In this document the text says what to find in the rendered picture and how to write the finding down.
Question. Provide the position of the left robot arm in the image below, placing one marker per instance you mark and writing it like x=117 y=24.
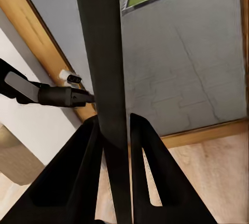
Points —
x=14 y=84

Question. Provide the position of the poster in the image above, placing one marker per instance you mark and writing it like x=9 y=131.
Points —
x=101 y=27

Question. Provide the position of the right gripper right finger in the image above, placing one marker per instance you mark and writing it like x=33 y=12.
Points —
x=180 y=202

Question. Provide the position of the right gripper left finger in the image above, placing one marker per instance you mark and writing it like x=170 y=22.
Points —
x=66 y=191

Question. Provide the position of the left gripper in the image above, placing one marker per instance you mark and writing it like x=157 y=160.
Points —
x=70 y=97

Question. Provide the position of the door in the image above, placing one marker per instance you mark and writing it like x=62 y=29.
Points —
x=185 y=62

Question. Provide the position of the cabinet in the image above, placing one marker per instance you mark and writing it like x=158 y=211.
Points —
x=16 y=160

